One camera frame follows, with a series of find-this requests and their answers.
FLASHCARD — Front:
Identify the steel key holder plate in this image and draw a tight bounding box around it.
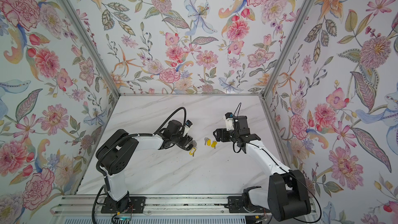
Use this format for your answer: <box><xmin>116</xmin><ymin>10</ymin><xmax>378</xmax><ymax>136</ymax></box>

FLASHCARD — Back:
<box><xmin>188</xmin><ymin>140</ymin><xmax>197</xmax><ymax>150</ymax></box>

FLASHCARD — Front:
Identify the large yellow key tag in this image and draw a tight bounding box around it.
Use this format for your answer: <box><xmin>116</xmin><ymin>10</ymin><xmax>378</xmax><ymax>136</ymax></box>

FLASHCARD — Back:
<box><xmin>189</xmin><ymin>147</ymin><xmax>197</xmax><ymax>157</ymax></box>

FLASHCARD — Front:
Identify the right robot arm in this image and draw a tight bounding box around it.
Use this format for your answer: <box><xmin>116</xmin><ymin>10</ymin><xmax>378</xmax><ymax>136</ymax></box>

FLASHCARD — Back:
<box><xmin>213</xmin><ymin>113</ymin><xmax>312</xmax><ymax>222</ymax></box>

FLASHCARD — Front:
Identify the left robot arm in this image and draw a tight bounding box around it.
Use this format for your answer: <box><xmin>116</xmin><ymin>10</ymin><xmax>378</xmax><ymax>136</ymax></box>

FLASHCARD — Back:
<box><xmin>95</xmin><ymin>120</ymin><xmax>194</xmax><ymax>202</ymax></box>

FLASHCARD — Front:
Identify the left corner aluminium profile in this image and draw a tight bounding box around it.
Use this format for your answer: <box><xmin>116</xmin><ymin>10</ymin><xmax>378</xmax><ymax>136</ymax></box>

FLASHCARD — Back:
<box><xmin>58</xmin><ymin>0</ymin><xmax>121</xmax><ymax>101</ymax></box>

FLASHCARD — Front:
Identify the corner aluminium profile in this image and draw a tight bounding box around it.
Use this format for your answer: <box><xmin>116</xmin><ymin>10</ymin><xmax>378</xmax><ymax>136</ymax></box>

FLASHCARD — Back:
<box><xmin>58</xmin><ymin>0</ymin><xmax>121</xmax><ymax>101</ymax></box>
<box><xmin>262</xmin><ymin>0</ymin><xmax>315</xmax><ymax>100</ymax></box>

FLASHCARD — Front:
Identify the right corner aluminium profile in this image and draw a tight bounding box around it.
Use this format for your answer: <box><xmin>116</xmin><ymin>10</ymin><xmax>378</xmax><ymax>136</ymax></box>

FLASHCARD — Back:
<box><xmin>262</xmin><ymin>0</ymin><xmax>315</xmax><ymax>100</ymax></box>

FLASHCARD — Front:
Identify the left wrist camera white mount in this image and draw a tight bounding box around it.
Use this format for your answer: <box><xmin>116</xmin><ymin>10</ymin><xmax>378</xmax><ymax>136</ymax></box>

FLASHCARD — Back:
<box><xmin>184</xmin><ymin>120</ymin><xmax>193</xmax><ymax>131</ymax></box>

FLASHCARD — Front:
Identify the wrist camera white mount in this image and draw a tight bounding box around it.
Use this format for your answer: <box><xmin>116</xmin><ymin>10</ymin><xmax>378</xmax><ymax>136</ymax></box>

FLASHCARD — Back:
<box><xmin>184</xmin><ymin>120</ymin><xmax>193</xmax><ymax>131</ymax></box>
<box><xmin>224</xmin><ymin>113</ymin><xmax>234</xmax><ymax>131</ymax></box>

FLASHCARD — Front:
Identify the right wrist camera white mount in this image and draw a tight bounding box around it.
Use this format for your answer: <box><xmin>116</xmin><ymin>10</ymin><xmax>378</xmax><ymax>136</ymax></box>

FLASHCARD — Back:
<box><xmin>224</xmin><ymin>113</ymin><xmax>234</xmax><ymax>131</ymax></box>

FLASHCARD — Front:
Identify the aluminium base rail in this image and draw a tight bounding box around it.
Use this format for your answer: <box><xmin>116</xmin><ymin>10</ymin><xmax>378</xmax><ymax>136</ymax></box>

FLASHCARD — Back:
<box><xmin>51</xmin><ymin>193</ymin><xmax>318</xmax><ymax>217</ymax></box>

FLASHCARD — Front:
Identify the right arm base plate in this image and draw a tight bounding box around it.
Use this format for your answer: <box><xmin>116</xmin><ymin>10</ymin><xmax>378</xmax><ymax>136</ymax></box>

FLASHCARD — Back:
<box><xmin>227</xmin><ymin>196</ymin><xmax>270</xmax><ymax>214</ymax></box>

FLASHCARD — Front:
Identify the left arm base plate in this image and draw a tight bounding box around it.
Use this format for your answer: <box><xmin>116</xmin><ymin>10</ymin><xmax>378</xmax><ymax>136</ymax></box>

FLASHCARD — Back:
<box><xmin>101</xmin><ymin>196</ymin><xmax>146</xmax><ymax>214</ymax></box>

